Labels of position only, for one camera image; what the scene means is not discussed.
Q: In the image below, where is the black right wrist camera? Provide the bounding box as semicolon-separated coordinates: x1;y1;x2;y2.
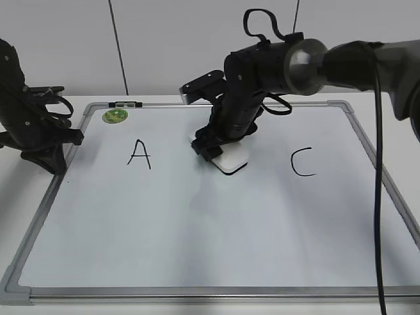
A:
179;70;226;105

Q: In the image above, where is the white whiteboard eraser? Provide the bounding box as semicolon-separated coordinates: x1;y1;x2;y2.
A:
208;142;249;175

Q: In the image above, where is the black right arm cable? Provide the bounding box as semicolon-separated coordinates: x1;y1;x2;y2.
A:
370;41;389;315

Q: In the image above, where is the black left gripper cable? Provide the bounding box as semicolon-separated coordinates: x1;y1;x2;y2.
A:
24;85;75;129

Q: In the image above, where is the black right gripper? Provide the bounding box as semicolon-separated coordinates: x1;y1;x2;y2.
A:
191;42;291;161

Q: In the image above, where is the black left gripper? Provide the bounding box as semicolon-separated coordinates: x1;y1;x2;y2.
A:
1;39;83;175

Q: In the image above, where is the black looped wrist cable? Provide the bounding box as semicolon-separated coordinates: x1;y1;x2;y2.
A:
243;9;304;43

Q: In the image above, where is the round green magnet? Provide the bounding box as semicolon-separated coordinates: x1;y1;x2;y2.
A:
102;109;129;124

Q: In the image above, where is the white magnetic whiteboard grey frame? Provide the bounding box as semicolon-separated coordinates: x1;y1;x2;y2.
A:
0;100;420;306

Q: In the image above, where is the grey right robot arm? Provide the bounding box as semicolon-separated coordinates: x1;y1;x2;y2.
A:
192;39;419;160

